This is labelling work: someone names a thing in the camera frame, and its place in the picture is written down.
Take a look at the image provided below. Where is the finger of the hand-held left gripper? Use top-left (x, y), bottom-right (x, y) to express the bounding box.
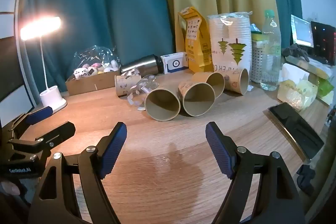
top-left (8, 106), bottom-right (53, 139)
top-left (9, 121), bottom-right (76, 156)

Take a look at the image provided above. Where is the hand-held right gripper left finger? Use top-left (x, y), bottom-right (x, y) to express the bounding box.
top-left (28, 122), bottom-right (128, 224)

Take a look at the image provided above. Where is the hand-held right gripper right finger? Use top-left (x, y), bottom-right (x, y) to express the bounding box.
top-left (205, 122), bottom-right (306, 224)

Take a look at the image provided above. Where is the brown paper cup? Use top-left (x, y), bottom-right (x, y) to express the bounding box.
top-left (223, 68), bottom-right (249, 95)
top-left (115, 74), bottom-right (142, 97)
top-left (178, 81), bottom-right (215, 117)
top-left (192, 72), bottom-right (226, 98)
top-left (144, 88), bottom-right (181, 122)

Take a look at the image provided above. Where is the clear plastic cup with stickers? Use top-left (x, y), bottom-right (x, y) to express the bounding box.
top-left (127, 74), bottom-right (159, 111)

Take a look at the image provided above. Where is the person's left hand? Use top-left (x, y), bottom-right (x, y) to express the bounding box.
top-left (0, 181), bottom-right (21, 195)

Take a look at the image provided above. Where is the white desk lamp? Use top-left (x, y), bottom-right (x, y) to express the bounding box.
top-left (20, 17), bottom-right (67, 111)

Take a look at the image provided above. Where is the cardboard tray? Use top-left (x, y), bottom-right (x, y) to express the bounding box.
top-left (65, 70), bottom-right (121, 96)

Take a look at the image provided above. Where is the clear bag of plush toys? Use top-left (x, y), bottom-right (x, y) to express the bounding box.
top-left (72, 46), bottom-right (122, 79)

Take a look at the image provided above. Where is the black smartphone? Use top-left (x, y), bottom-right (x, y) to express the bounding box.
top-left (268, 102), bottom-right (325, 160)

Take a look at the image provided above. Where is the black chair part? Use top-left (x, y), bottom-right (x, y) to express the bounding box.
top-left (297, 164), bottom-right (316, 194)

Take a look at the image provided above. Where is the steel thermos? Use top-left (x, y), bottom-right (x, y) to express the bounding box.
top-left (120, 54), bottom-right (164, 76)

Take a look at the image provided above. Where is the white perforated basket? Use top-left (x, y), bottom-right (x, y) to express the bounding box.
top-left (251, 40), bottom-right (264, 83)

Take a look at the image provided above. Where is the yellow tissue pack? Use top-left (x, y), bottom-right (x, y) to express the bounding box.
top-left (278, 79), bottom-right (318, 111)

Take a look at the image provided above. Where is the white and blue small box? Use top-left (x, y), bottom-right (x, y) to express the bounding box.
top-left (161, 52), bottom-right (189, 74)

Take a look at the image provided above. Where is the clear plastic water bottle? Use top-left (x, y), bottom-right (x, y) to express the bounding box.
top-left (260, 9), bottom-right (282, 91)

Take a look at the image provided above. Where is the yellow pouch bag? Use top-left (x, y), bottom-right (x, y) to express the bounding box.
top-left (178, 6), bottom-right (213, 74)

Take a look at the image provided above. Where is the sleeve of stacked paper cups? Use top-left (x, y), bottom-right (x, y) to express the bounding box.
top-left (209, 11), bottom-right (253, 75)

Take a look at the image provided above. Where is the yellow green sponge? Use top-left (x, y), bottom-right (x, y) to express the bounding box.
top-left (251, 31), bottom-right (265, 42)

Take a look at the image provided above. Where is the yellow flat book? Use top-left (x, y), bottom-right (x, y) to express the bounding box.
top-left (286, 55), bottom-right (330, 80)

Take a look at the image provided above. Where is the green packet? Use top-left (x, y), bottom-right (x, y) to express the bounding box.
top-left (316, 77), bottom-right (334, 98)

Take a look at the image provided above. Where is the dark glove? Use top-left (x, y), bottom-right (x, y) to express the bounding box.
top-left (282, 43), bottom-right (311, 62)

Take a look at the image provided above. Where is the lit computer monitor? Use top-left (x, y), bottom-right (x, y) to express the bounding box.
top-left (291, 14), bottom-right (314, 47)

